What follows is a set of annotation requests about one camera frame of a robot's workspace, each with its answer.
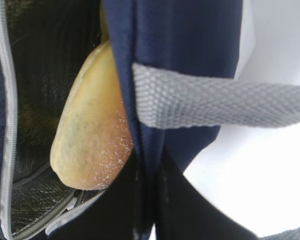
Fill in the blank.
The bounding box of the yellow banana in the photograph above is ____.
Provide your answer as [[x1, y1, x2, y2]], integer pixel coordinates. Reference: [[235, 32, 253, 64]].
[[99, 2, 109, 44]]

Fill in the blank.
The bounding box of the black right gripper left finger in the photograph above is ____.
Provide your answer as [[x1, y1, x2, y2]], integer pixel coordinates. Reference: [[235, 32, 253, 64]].
[[49, 152, 153, 240]]

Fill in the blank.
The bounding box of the brown bread roll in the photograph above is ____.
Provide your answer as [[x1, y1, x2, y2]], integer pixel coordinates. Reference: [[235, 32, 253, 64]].
[[50, 41, 133, 190]]

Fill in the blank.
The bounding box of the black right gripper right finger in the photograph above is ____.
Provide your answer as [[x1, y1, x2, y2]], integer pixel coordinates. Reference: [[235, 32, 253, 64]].
[[155, 150, 257, 240]]

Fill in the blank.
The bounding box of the navy blue lunch bag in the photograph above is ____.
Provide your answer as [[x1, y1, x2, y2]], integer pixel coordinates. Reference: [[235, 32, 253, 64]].
[[0, 0, 300, 240]]

